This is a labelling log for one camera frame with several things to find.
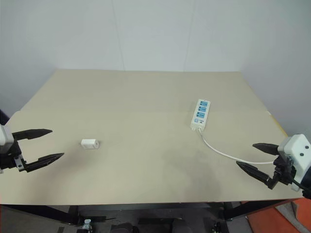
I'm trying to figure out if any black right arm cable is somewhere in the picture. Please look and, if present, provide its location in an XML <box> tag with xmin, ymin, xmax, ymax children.
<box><xmin>291</xmin><ymin>179</ymin><xmax>311</xmax><ymax>192</ymax></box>

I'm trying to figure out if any white power strip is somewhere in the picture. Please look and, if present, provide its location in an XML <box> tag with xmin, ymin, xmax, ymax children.
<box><xmin>190</xmin><ymin>98</ymin><xmax>211</xmax><ymax>131</ymax></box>

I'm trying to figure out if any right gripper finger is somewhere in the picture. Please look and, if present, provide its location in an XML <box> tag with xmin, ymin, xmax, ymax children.
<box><xmin>235</xmin><ymin>161</ymin><xmax>271</xmax><ymax>186</ymax></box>
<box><xmin>252</xmin><ymin>143</ymin><xmax>280</xmax><ymax>156</ymax></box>

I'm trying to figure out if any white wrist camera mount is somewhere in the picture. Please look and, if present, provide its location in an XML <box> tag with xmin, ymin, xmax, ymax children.
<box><xmin>0</xmin><ymin>124</ymin><xmax>15</xmax><ymax>147</ymax></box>
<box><xmin>277</xmin><ymin>133</ymin><xmax>311</xmax><ymax>192</ymax></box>

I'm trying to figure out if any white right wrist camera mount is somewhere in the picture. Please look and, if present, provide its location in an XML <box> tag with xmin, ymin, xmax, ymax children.
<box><xmin>277</xmin><ymin>133</ymin><xmax>311</xmax><ymax>192</ymax></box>

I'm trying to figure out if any white plug adapter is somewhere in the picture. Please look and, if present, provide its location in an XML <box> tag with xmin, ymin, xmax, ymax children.
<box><xmin>78</xmin><ymin>138</ymin><xmax>100</xmax><ymax>150</ymax></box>

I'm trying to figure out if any orange floor mat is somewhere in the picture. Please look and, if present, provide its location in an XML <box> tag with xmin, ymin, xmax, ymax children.
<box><xmin>247</xmin><ymin>198</ymin><xmax>311</xmax><ymax>233</ymax></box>

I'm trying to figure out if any white power cable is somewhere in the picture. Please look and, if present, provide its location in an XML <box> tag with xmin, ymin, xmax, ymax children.
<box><xmin>197</xmin><ymin>127</ymin><xmax>276</xmax><ymax>165</ymax></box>

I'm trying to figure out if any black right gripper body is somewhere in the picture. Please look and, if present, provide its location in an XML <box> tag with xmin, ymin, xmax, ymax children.
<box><xmin>266</xmin><ymin>155</ymin><xmax>298</xmax><ymax>190</ymax></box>

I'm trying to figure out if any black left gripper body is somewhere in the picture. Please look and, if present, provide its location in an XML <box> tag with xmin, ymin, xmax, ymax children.
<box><xmin>0</xmin><ymin>142</ymin><xmax>26</xmax><ymax>172</ymax></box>

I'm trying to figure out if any black table frame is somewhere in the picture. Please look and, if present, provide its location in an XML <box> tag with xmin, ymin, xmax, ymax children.
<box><xmin>0</xmin><ymin>199</ymin><xmax>311</xmax><ymax>233</ymax></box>

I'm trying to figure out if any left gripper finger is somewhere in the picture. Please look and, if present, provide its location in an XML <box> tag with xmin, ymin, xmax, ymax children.
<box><xmin>12</xmin><ymin>128</ymin><xmax>53</xmax><ymax>144</ymax></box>
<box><xmin>22</xmin><ymin>152</ymin><xmax>65</xmax><ymax>174</ymax></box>

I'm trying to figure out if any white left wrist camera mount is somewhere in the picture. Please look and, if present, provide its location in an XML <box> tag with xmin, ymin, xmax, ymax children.
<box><xmin>0</xmin><ymin>124</ymin><xmax>15</xmax><ymax>147</ymax></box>

